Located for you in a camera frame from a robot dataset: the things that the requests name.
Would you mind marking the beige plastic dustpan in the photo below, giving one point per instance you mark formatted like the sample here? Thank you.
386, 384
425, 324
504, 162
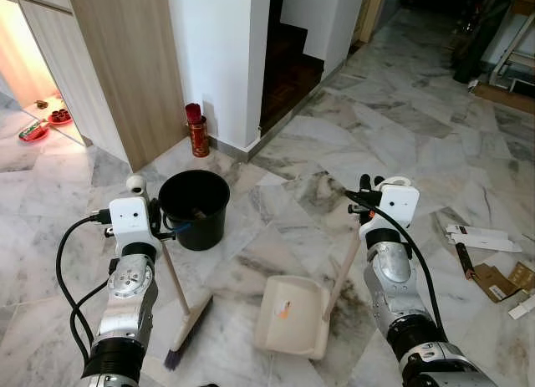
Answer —
288, 316

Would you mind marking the red tin with incense sticks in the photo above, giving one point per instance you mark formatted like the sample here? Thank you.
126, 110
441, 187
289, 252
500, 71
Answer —
199, 138

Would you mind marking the black plastic bucket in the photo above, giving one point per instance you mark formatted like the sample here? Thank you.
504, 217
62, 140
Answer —
196, 232

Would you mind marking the large red offering plate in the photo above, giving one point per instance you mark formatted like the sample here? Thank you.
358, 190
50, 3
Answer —
33, 134

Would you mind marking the black bag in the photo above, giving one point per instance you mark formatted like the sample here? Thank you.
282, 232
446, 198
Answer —
476, 36

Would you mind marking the light wood cabinet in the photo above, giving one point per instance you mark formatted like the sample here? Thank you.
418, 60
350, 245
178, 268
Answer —
125, 69

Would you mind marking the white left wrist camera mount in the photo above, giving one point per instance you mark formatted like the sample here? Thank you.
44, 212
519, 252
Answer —
129, 220

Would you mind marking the brown striped scrap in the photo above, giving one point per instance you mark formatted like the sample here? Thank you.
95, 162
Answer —
197, 211

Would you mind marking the dark brown stick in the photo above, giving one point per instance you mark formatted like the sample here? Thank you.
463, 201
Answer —
463, 260

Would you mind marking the dark wooden staircase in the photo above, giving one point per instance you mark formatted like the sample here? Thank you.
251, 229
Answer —
288, 69

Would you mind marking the white metal frame machine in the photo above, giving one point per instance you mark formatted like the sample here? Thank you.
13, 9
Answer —
514, 65

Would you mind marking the white flat carton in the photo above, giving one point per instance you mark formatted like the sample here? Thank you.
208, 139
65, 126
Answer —
476, 237

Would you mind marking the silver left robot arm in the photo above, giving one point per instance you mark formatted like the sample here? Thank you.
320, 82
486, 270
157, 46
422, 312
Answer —
125, 308

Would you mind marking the small red offering plate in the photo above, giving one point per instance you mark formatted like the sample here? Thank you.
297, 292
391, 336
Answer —
59, 117

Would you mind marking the small brass holder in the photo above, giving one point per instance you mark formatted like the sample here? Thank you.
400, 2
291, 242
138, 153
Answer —
41, 103

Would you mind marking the white paper strip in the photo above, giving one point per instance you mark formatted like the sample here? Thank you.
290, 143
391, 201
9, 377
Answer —
520, 308

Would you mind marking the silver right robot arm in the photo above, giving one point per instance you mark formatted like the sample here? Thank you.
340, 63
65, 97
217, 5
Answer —
393, 278

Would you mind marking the brown cardboard piece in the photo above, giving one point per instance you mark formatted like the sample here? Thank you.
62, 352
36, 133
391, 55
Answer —
497, 282

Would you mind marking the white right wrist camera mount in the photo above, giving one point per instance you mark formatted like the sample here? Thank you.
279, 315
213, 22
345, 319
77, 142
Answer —
397, 205

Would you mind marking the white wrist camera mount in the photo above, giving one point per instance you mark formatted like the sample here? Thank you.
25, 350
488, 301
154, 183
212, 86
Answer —
397, 205
129, 220

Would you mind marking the wooden door frame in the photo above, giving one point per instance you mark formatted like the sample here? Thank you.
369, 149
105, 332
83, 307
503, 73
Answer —
368, 15

